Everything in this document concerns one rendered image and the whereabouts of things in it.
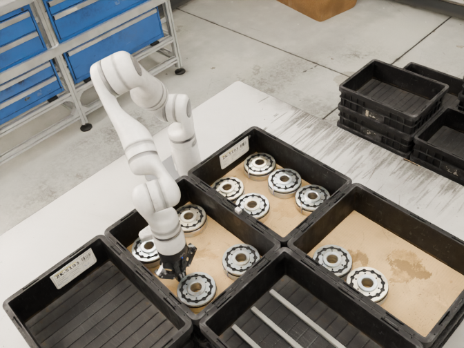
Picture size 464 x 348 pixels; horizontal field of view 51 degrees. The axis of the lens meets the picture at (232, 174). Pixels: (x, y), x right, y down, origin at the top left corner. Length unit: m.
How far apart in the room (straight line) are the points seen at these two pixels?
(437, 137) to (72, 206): 1.64
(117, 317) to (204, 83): 2.45
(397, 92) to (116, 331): 1.76
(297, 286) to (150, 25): 2.46
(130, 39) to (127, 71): 2.20
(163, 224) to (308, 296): 0.43
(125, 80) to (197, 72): 2.53
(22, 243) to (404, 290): 1.22
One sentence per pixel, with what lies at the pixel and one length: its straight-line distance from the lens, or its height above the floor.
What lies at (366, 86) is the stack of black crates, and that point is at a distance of 2.55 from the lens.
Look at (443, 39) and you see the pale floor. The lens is 4.01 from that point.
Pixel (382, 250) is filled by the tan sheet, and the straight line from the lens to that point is 1.39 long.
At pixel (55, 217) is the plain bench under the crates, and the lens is 1.82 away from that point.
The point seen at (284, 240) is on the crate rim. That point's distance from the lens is 1.26.
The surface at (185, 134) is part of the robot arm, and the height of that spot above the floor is 0.94.
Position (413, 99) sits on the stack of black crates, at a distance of 2.49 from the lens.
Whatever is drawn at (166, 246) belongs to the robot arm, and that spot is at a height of 1.03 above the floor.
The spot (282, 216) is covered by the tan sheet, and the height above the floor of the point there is 0.83.
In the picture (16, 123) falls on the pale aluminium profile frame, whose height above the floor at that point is 0.30.
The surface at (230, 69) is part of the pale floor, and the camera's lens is 3.65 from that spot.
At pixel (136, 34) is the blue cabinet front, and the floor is 0.44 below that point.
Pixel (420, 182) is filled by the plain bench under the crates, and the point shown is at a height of 0.70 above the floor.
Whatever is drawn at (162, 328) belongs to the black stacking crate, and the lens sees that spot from 1.29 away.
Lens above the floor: 1.93
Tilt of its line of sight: 44 degrees down
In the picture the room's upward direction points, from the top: 8 degrees counter-clockwise
